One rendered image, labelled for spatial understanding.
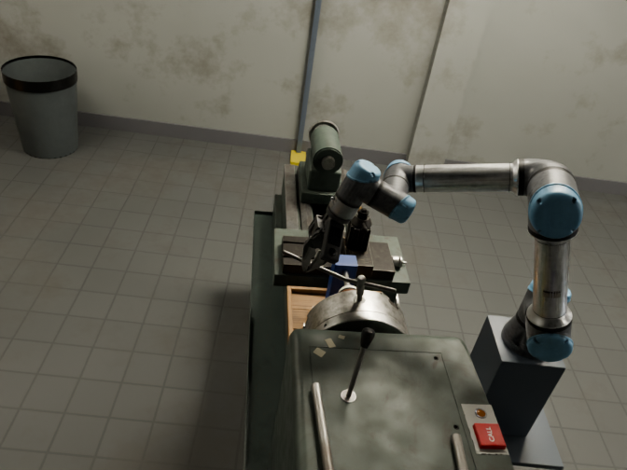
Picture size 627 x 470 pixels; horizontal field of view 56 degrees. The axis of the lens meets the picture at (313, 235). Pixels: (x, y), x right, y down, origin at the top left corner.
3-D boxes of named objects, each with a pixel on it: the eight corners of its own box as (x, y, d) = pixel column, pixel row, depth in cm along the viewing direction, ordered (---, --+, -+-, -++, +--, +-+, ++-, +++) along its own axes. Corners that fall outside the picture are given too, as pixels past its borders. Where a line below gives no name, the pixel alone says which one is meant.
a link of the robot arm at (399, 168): (573, 145, 151) (383, 151, 164) (578, 165, 142) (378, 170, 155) (568, 186, 157) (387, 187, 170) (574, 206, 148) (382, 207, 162)
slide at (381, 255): (393, 280, 226) (395, 271, 223) (282, 272, 221) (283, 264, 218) (385, 251, 240) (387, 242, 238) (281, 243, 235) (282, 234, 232)
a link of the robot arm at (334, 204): (362, 212, 152) (334, 201, 149) (354, 225, 154) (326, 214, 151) (358, 197, 158) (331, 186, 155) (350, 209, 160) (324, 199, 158)
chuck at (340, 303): (403, 381, 184) (416, 310, 165) (303, 384, 182) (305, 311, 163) (397, 360, 191) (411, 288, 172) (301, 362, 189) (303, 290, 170)
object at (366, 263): (371, 276, 219) (373, 266, 216) (344, 274, 218) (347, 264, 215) (364, 242, 235) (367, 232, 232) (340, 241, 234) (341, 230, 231)
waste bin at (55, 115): (25, 129, 461) (12, 52, 425) (90, 133, 470) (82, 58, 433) (6, 159, 423) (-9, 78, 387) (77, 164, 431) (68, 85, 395)
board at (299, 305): (392, 358, 201) (394, 351, 199) (287, 353, 197) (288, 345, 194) (379, 298, 225) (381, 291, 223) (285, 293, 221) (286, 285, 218)
